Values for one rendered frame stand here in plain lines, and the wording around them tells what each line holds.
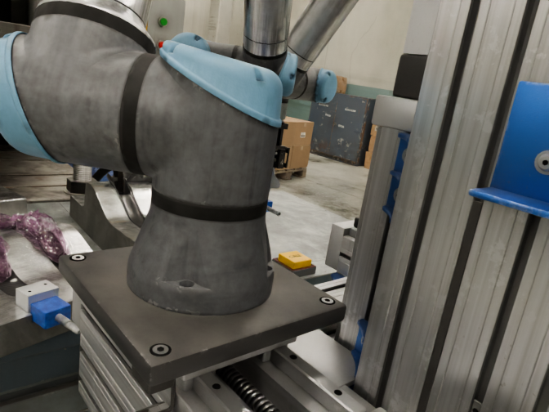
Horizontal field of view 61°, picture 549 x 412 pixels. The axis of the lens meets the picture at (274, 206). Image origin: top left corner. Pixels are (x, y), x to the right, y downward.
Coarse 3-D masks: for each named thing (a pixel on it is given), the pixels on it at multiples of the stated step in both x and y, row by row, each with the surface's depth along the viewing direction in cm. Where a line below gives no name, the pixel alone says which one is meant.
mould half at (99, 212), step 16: (96, 192) 112; (112, 192) 114; (144, 192) 119; (80, 208) 122; (96, 208) 112; (112, 208) 110; (144, 208) 114; (80, 224) 122; (96, 224) 112; (112, 224) 105; (128, 224) 106; (96, 240) 113; (112, 240) 105; (128, 240) 97
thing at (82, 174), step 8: (32, 0) 187; (40, 0) 189; (32, 8) 188; (32, 16) 189; (80, 168) 152; (88, 168) 153; (80, 176) 153; (88, 176) 154; (72, 184) 152; (80, 184) 152; (64, 192) 153; (72, 192) 152; (80, 192) 153
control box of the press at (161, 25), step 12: (156, 0) 163; (168, 0) 166; (180, 0) 168; (156, 12) 164; (168, 12) 167; (180, 12) 170; (156, 24) 166; (168, 24) 168; (180, 24) 171; (156, 36) 167; (168, 36) 170; (156, 48) 168; (120, 180) 183
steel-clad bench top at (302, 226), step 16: (272, 192) 189; (32, 208) 131; (48, 208) 132; (64, 208) 134; (288, 208) 169; (304, 208) 172; (320, 208) 176; (272, 224) 149; (288, 224) 151; (304, 224) 154; (320, 224) 157; (272, 240) 134; (288, 240) 136; (304, 240) 138; (320, 240) 140; (272, 256) 123; (320, 256) 128; (320, 272) 117
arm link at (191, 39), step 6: (180, 36) 76; (186, 36) 76; (192, 36) 76; (198, 36) 77; (180, 42) 76; (186, 42) 76; (192, 42) 76; (198, 42) 76; (204, 42) 77; (210, 42) 80; (204, 48) 76; (210, 48) 78; (216, 48) 78; (222, 48) 78; (228, 48) 79; (222, 54) 78; (228, 54) 78
